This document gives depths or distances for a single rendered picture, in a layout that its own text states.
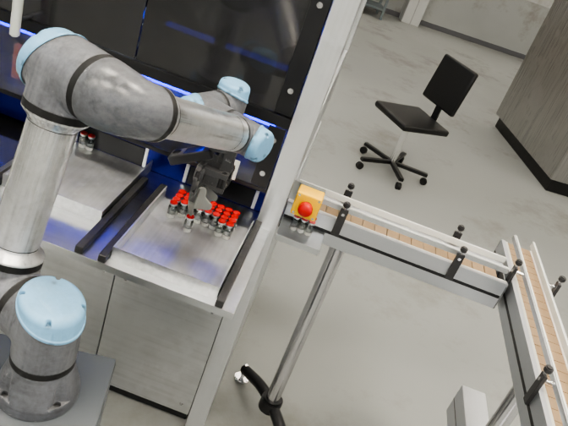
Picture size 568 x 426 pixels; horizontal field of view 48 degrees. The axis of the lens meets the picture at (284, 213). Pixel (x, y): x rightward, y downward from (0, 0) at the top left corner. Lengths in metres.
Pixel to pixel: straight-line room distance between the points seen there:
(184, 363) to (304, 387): 0.69
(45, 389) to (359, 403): 1.71
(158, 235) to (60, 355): 0.53
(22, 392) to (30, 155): 0.42
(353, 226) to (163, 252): 0.59
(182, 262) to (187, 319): 0.50
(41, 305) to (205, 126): 0.42
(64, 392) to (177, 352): 0.89
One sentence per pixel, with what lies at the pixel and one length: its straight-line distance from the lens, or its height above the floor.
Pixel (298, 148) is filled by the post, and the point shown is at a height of 1.14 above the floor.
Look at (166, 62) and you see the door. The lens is 1.71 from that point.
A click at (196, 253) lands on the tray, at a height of 0.88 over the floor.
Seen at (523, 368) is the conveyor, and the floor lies 0.90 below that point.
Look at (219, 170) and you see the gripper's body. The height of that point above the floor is 1.09.
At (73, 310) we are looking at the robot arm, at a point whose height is 1.01.
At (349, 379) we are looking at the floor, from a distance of 2.81.
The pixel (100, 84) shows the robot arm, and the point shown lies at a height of 1.40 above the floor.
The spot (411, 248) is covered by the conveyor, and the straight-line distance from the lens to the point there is 1.89.
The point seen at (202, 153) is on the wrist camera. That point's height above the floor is 1.12.
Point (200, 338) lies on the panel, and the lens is 2.06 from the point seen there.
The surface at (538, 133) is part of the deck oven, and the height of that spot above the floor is 0.32.
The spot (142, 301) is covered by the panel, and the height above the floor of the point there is 0.48.
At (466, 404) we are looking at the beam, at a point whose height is 0.55.
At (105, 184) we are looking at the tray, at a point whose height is 0.88.
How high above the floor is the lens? 1.78
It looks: 28 degrees down
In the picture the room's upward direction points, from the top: 20 degrees clockwise
